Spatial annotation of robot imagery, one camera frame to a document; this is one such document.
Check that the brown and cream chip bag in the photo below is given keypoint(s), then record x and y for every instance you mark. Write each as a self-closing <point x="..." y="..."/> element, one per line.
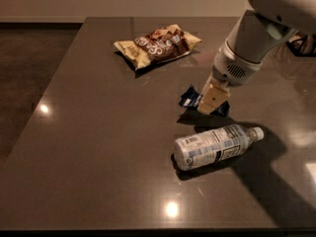
<point x="162" y="45"/>

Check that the blue rxbar blueberry wrapper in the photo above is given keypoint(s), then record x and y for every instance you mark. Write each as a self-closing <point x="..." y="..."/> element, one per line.
<point x="191" y="98"/>

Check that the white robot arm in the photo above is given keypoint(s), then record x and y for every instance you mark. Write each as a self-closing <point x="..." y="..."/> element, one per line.
<point x="263" y="26"/>

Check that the white gripper with vent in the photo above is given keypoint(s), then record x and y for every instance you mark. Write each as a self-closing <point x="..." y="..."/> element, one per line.
<point x="230" y="67"/>

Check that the clear plastic water bottle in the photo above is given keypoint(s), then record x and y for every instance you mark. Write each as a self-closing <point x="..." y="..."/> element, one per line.
<point x="212" y="146"/>

